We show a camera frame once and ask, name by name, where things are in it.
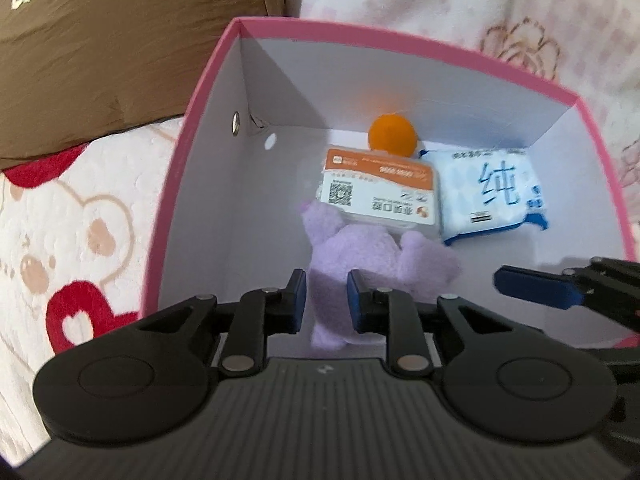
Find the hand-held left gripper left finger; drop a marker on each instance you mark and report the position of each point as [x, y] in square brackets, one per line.
[298, 300]

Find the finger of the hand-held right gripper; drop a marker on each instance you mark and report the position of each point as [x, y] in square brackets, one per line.
[535, 285]

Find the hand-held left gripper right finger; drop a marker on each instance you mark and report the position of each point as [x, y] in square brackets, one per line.
[355, 300]

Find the purple plush toy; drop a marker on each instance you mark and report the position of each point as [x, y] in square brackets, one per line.
[370, 250]

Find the blue wet wipes pack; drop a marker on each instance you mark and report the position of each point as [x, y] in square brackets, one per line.
[490, 190]

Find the orange-white mask packet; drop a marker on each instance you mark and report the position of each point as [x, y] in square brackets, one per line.
[380, 190]

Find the orange ball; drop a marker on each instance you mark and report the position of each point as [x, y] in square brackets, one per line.
[392, 132]

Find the pink cardboard box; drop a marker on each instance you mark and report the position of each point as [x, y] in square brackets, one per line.
[280, 85]

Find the printed bear blanket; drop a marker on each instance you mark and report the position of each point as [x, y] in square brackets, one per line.
[75, 240]

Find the brown pillow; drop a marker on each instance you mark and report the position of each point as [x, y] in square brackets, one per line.
[100, 50]

